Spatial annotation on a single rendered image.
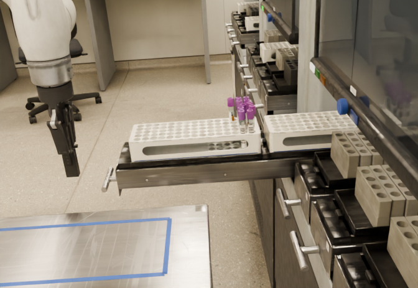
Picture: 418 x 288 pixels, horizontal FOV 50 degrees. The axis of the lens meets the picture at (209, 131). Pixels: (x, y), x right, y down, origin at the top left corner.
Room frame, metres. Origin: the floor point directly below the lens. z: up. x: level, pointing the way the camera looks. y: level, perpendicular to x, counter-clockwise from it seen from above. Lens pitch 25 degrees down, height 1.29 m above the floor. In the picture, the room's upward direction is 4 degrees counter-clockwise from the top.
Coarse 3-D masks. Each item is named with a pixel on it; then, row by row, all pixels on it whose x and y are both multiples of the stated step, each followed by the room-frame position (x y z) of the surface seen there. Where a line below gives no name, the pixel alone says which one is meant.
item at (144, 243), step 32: (0, 224) 0.68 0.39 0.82; (32, 224) 0.67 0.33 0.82; (64, 224) 0.66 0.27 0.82; (96, 224) 0.66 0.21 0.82; (128, 224) 0.65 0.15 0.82; (160, 224) 0.64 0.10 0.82; (192, 224) 0.64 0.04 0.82; (0, 256) 0.59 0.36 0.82; (32, 256) 0.58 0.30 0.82; (64, 256) 0.58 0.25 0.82; (96, 256) 0.57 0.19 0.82; (128, 256) 0.56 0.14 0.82; (160, 256) 0.56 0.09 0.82; (192, 256) 0.55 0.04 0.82
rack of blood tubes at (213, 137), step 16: (144, 128) 0.96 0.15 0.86; (160, 128) 0.97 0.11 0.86; (176, 128) 0.95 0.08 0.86; (192, 128) 0.95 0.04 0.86; (208, 128) 0.95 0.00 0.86; (224, 128) 0.93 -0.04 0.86; (256, 128) 0.92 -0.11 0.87; (144, 144) 0.89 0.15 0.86; (160, 144) 0.89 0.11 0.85; (176, 144) 0.98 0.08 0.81; (192, 144) 0.98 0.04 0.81; (208, 144) 0.93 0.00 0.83; (224, 144) 0.93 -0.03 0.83; (240, 144) 0.92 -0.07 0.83; (256, 144) 0.89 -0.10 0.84
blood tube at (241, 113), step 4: (240, 112) 0.90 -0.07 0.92; (244, 112) 0.90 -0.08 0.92; (240, 116) 0.90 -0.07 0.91; (244, 116) 0.90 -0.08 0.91; (240, 120) 0.90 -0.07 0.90; (244, 120) 0.90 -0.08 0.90; (240, 124) 0.90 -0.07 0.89; (244, 124) 0.90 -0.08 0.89; (240, 128) 0.90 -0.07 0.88; (244, 128) 0.90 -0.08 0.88; (240, 132) 0.90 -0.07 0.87; (244, 132) 0.90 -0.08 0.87; (244, 140) 0.90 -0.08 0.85; (244, 144) 0.90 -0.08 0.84
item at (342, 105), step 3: (339, 99) 0.75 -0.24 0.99; (342, 99) 0.74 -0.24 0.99; (345, 99) 0.74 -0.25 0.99; (339, 102) 0.74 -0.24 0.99; (342, 102) 0.73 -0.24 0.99; (345, 102) 0.73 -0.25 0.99; (339, 105) 0.74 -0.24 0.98; (342, 105) 0.73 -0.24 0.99; (345, 105) 0.73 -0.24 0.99; (339, 108) 0.74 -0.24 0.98; (342, 108) 0.73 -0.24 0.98; (345, 108) 0.73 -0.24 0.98; (339, 111) 0.74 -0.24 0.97; (342, 111) 0.73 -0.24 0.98; (345, 111) 0.73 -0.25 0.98; (342, 114) 0.73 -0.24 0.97
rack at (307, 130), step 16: (320, 112) 0.99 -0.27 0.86; (336, 112) 0.98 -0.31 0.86; (272, 128) 0.91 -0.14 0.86; (288, 128) 0.91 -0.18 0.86; (304, 128) 0.91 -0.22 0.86; (320, 128) 0.91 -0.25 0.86; (336, 128) 0.89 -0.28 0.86; (352, 128) 0.89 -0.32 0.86; (272, 144) 0.89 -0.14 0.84; (288, 144) 0.94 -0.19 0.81; (304, 144) 0.93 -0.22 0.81; (320, 144) 0.89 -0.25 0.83
